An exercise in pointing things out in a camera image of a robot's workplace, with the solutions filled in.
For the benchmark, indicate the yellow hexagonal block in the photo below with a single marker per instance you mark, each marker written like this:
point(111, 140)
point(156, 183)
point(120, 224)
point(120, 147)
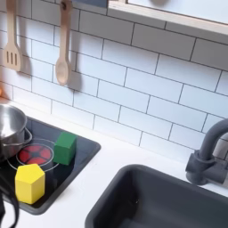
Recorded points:
point(29, 184)

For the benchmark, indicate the steel pot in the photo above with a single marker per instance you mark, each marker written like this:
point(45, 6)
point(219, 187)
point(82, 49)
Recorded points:
point(10, 124)

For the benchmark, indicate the wooden spoon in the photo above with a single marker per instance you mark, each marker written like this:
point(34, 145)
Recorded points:
point(63, 69)

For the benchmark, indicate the wooden slotted spatula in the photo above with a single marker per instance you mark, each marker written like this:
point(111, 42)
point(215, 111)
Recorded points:
point(11, 56)

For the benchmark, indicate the wooden window frame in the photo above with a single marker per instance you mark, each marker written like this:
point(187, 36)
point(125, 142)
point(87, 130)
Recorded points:
point(178, 20)

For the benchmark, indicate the dark grey tap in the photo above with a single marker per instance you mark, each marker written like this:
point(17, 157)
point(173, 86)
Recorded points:
point(205, 160)

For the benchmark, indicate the green block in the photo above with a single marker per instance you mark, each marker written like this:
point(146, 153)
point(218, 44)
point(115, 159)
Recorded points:
point(64, 148)

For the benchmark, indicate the red stove burner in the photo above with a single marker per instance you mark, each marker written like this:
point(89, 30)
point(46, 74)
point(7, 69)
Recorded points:
point(35, 154)

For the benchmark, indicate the black stove top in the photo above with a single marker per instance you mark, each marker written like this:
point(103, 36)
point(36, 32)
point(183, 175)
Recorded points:
point(80, 151)

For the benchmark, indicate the dark grey sink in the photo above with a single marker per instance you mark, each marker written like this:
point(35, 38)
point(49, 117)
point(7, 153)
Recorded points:
point(160, 201)

